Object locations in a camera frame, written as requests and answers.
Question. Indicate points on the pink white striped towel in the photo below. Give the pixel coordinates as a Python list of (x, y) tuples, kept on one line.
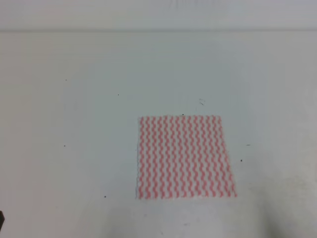
[(182, 157)]

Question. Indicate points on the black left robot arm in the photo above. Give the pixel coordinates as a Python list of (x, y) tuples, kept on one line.
[(2, 219)]

